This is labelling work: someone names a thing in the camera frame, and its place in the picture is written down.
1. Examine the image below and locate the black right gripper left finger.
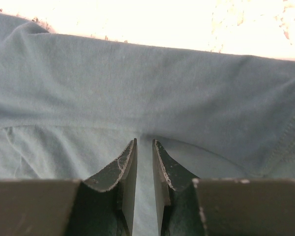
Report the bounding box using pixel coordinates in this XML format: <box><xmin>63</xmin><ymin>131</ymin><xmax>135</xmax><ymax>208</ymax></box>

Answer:
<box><xmin>0</xmin><ymin>140</ymin><xmax>137</xmax><ymax>236</ymax></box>

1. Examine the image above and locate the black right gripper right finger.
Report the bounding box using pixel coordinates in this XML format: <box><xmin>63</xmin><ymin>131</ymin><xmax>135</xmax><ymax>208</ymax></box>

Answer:
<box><xmin>152</xmin><ymin>140</ymin><xmax>295</xmax><ymax>236</ymax></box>

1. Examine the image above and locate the blue-grey t-shirt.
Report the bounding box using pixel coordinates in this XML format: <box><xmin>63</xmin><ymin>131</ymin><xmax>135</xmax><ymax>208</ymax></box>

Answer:
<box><xmin>0</xmin><ymin>14</ymin><xmax>295</xmax><ymax>236</ymax></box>

